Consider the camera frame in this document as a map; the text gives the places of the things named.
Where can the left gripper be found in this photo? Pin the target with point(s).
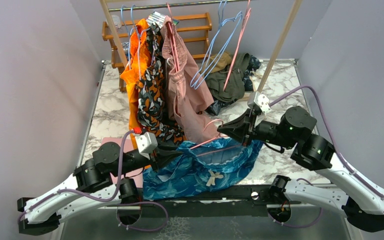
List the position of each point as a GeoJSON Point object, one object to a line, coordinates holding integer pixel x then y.
{"type": "Point", "coordinates": [165, 153]}

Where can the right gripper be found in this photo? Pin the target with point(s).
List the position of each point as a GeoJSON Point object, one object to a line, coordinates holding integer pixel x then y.
{"type": "Point", "coordinates": [241, 126]}

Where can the pink wire hanger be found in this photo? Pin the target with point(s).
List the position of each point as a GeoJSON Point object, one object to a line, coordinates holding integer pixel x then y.
{"type": "Point", "coordinates": [241, 33]}
{"type": "Point", "coordinates": [218, 136]}

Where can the blue patterned shorts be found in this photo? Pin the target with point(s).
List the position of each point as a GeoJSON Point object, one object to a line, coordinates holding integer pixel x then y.
{"type": "Point", "coordinates": [211, 167]}

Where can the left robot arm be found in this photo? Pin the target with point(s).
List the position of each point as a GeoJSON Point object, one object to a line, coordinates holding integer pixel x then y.
{"type": "Point", "coordinates": [101, 181]}

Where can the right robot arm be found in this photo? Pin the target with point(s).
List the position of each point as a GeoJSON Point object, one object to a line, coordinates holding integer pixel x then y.
{"type": "Point", "coordinates": [355, 197]}

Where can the camouflage patterned shorts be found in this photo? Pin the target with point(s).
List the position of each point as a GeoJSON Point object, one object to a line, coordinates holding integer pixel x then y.
{"type": "Point", "coordinates": [152, 101]}

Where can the pink shorts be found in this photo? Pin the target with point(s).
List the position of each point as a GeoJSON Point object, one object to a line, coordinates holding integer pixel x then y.
{"type": "Point", "coordinates": [186, 105]}

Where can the hanger holding pink shorts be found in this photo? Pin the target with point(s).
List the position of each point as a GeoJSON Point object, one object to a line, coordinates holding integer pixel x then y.
{"type": "Point", "coordinates": [171, 35]}

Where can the orange shorts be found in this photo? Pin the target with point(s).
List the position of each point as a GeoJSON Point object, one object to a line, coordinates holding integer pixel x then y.
{"type": "Point", "coordinates": [130, 73]}

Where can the pink mat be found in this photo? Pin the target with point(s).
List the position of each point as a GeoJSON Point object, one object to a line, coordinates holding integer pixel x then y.
{"type": "Point", "coordinates": [136, 175]}

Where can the dark navy patterned garment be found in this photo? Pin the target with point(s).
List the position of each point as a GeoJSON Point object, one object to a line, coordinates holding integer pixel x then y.
{"type": "Point", "coordinates": [217, 105]}

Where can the olive green garment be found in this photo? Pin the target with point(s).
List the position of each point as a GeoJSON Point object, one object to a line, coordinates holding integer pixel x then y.
{"type": "Point", "coordinates": [235, 88]}

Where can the tan garment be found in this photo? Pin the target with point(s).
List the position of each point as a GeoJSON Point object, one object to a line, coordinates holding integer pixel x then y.
{"type": "Point", "coordinates": [220, 61]}

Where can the blue lidded jar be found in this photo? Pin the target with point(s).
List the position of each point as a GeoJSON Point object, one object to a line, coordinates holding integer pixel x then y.
{"type": "Point", "coordinates": [126, 49]}

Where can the wooden shelf unit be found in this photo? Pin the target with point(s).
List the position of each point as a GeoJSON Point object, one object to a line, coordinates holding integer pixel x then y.
{"type": "Point", "coordinates": [194, 32]}

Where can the marker pen pack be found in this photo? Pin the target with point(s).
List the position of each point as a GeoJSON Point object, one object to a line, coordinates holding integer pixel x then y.
{"type": "Point", "coordinates": [156, 19]}

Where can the clear plastic cup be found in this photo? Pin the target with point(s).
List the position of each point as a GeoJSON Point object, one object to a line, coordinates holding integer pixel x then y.
{"type": "Point", "coordinates": [117, 22]}

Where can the wooden clothes rack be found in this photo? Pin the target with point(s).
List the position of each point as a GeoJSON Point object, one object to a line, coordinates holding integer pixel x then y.
{"type": "Point", "coordinates": [116, 36]}

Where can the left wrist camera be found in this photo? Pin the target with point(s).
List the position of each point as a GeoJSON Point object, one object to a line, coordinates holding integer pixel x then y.
{"type": "Point", "coordinates": [146, 141]}

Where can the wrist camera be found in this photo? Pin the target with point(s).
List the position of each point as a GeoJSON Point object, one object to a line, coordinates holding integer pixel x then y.
{"type": "Point", "coordinates": [258, 103]}
{"type": "Point", "coordinates": [146, 141]}

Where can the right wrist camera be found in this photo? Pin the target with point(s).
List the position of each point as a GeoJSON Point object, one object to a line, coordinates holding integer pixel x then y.
{"type": "Point", "coordinates": [258, 103]}

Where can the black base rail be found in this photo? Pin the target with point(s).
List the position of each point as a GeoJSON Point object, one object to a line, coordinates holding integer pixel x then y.
{"type": "Point", "coordinates": [238, 200]}

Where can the blue wire hanger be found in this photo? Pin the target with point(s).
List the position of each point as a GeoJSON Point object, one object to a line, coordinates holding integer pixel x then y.
{"type": "Point", "coordinates": [216, 49]}

